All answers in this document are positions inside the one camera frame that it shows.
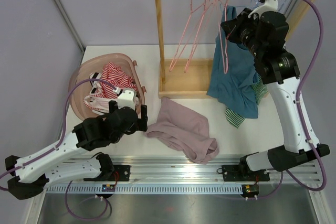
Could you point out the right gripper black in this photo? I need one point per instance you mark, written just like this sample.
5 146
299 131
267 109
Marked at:
234 25

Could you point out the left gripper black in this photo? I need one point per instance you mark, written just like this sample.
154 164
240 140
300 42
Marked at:
140 124

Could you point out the blue wire hanger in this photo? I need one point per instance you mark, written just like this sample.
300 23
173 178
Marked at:
256 3

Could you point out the red white striped tank top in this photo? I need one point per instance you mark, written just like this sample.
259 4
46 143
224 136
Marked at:
100 94

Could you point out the mauve pink tank top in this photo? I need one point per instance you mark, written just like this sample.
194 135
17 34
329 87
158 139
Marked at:
183 129

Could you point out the teal blue tank top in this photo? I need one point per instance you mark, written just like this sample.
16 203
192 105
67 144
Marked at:
233 73

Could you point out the black white striped tank top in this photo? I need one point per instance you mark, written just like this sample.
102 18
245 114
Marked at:
95 75

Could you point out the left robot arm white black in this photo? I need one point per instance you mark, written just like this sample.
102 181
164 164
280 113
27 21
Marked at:
32 174

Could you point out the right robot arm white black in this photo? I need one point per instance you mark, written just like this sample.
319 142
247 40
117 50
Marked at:
264 37

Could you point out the green white striped tank top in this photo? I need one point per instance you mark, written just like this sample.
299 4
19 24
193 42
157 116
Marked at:
234 118

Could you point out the wooden clothes rack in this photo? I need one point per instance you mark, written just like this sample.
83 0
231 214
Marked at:
177 84

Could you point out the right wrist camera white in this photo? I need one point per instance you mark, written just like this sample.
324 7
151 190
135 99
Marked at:
266 6

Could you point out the aluminium mounting rail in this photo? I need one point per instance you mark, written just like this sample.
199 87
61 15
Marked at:
178 169

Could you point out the white slotted cable duct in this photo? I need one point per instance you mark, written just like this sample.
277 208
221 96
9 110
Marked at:
148 189

